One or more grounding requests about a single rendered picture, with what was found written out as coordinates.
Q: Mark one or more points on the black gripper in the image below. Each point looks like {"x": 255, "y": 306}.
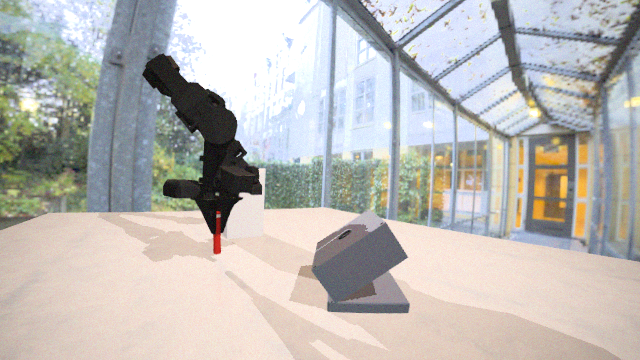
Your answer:
{"x": 204, "y": 196}

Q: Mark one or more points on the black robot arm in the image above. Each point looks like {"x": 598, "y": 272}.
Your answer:
{"x": 204, "y": 110}

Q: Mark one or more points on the red peg with white band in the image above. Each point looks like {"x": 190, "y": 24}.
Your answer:
{"x": 216, "y": 237}

